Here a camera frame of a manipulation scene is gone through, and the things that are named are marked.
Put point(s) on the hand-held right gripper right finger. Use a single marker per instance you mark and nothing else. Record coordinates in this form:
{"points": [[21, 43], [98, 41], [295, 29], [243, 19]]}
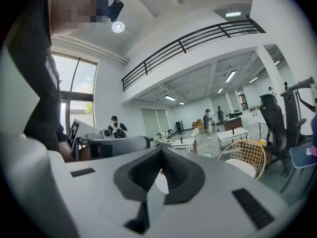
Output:
{"points": [[210, 182]]}

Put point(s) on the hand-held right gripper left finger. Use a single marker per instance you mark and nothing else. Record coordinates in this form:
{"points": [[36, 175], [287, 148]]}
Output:
{"points": [[99, 195]]}

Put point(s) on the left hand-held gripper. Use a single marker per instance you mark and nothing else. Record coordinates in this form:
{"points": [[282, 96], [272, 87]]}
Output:
{"points": [[85, 129]]}

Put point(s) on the person's left forearm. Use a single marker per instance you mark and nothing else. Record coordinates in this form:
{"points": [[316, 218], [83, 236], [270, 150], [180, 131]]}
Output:
{"points": [[65, 154]]}

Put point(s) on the black mesh office chair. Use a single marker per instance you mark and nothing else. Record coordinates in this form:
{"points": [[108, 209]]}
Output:
{"points": [[272, 123]]}

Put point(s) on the black chair with grey headrest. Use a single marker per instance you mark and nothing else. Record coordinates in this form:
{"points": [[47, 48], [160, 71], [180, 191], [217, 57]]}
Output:
{"points": [[288, 108]]}

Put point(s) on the grey roller blinds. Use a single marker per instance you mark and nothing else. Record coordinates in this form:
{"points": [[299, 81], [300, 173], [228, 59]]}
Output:
{"points": [[154, 120]]}

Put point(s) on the white rectangular table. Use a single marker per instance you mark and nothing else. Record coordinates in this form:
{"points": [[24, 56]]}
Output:
{"points": [[184, 142], [232, 136]]}

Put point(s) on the black shelf rack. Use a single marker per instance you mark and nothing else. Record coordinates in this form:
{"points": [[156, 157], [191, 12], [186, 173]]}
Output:
{"points": [[178, 127]]}

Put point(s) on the orange sofa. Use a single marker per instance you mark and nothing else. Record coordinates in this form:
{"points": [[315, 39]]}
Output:
{"points": [[197, 124]]}

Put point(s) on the ceiling tube light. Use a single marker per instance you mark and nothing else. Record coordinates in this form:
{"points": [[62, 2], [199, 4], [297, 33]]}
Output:
{"points": [[169, 97], [277, 63], [220, 90], [230, 76], [253, 80]]}

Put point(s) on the brown wooden desk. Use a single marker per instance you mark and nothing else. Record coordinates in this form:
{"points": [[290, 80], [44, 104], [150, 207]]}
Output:
{"points": [[234, 124]]}

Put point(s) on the yellow round object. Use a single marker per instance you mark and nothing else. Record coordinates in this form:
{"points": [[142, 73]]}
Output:
{"points": [[261, 141]]}

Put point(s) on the large dark-framed window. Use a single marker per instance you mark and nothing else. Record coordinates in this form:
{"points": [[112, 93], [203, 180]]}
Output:
{"points": [[81, 94]]}

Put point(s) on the white counter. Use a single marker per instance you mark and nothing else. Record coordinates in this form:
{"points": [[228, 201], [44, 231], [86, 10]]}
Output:
{"points": [[252, 116]]}

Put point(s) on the black mezzanine railing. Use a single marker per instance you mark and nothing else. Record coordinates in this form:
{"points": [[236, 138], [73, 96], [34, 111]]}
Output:
{"points": [[145, 68]]}

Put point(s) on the person's black shirt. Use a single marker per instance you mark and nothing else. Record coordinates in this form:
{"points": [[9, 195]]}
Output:
{"points": [[37, 88]]}

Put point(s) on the pink small item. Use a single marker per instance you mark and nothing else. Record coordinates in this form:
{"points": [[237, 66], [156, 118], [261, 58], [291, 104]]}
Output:
{"points": [[314, 150]]}

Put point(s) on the round ceiling light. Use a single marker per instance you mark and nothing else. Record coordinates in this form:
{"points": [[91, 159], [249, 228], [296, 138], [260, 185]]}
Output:
{"points": [[118, 26]]}

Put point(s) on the person's head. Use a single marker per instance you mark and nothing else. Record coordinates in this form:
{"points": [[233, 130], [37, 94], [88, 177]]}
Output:
{"points": [[71, 6]]}

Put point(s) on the rectangular ceiling lamp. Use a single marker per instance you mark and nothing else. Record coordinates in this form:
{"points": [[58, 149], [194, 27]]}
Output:
{"points": [[232, 14]]}

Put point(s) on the black head-worn camera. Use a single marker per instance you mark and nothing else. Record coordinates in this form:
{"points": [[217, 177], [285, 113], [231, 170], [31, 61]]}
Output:
{"points": [[115, 9]]}

